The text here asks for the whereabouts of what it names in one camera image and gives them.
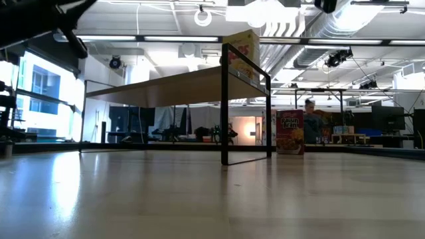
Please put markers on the red Raisin Bran cereal box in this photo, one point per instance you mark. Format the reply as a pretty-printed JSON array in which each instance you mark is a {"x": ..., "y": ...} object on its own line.
[{"x": 289, "y": 132}]

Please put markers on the black round speaker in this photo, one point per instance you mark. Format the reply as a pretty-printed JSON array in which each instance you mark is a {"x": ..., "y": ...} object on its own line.
[{"x": 115, "y": 62}]

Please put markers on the black camera rig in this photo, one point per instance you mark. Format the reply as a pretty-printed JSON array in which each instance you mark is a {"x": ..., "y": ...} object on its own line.
[{"x": 337, "y": 59}]

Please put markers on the black rounded device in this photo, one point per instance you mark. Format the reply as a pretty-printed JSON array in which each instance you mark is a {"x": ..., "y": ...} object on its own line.
[{"x": 326, "y": 5}]

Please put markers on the bright window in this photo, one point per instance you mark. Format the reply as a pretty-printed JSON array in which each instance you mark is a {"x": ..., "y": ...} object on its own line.
[{"x": 44, "y": 89}]

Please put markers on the black equipment stand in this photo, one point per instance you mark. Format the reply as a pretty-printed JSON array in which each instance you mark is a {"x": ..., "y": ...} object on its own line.
[{"x": 5, "y": 116}]

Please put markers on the black beam with light strips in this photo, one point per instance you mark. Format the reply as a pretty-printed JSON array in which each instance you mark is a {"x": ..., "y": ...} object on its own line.
[{"x": 181, "y": 38}]

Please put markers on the person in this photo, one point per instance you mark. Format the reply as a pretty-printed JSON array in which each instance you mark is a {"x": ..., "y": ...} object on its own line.
[{"x": 312, "y": 127}]

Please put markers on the dark desk with equipment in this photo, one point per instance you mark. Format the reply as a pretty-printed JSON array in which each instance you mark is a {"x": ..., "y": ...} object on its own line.
[{"x": 133, "y": 123}]

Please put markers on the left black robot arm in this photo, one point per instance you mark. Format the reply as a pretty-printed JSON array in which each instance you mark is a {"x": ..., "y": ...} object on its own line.
[{"x": 26, "y": 20}]

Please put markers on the yellow cereal box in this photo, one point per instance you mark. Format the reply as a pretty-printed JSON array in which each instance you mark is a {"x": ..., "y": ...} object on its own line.
[{"x": 247, "y": 43}]

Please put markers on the small light wooden rack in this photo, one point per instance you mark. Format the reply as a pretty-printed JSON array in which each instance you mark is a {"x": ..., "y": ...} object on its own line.
[{"x": 348, "y": 136}]

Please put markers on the silver ventilation duct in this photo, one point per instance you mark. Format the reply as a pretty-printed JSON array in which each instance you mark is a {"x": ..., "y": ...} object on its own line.
[{"x": 318, "y": 30}]

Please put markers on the wooden shelf with black frame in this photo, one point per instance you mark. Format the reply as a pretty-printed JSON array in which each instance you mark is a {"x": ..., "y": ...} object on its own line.
[{"x": 186, "y": 88}]

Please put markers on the black computer monitor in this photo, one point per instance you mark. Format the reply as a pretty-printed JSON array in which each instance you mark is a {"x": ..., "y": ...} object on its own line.
[
  {"x": 419, "y": 127},
  {"x": 388, "y": 117}
]

